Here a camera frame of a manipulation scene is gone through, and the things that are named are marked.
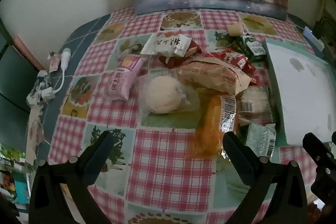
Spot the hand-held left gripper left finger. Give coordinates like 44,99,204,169
28,130,116,224

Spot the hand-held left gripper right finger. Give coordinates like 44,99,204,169
223,132,308,224

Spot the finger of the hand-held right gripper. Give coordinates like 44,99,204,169
302,132,336,203

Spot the pale green snack packet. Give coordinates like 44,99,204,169
243,122,277,163

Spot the orange cake packet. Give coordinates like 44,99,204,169
194,94,238,160

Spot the clear round cracker packet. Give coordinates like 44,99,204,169
236,86,273,121

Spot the teal rimmed white box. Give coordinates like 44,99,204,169
262,38,336,147

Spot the pink snack packet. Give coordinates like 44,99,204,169
108,55,147,102

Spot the small red candy packet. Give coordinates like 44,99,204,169
243,63,261,84

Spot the brown bread packet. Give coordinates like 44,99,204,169
178,60,252,96

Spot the round white bun clear wrapper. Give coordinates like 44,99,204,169
139,69,200,122

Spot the red snack packet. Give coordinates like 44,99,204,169
205,49,249,71

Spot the green white biscuit packet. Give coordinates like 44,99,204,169
232,34,266,63

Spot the white snack packet black print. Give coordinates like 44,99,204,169
140,33,192,56

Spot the colourful printed bag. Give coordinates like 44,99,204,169
0,144,30,205

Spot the small pink wrapper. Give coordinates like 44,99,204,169
48,51,62,73

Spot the white power strip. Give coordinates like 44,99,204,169
303,27,325,52

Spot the black charger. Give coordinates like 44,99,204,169
314,16,332,39

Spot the small pale wrapped candy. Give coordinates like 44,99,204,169
227,23,245,37

